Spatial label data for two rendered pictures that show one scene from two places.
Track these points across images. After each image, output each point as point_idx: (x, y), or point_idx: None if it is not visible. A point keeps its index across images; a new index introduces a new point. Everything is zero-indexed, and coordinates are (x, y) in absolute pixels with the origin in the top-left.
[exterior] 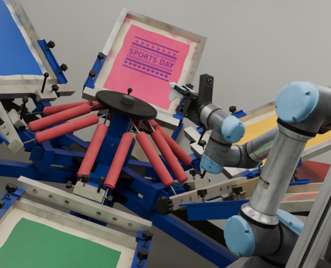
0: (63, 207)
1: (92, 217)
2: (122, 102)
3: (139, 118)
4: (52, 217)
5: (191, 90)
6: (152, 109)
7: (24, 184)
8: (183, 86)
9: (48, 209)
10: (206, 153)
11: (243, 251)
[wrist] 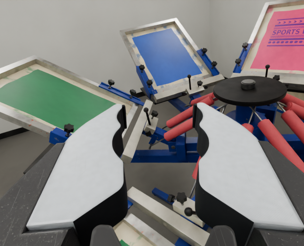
0: (164, 226)
1: (192, 245)
2: (242, 88)
3: (258, 105)
4: (149, 241)
5: (223, 145)
6: (280, 87)
7: (130, 198)
8: (194, 109)
9: (145, 232)
10: None
11: None
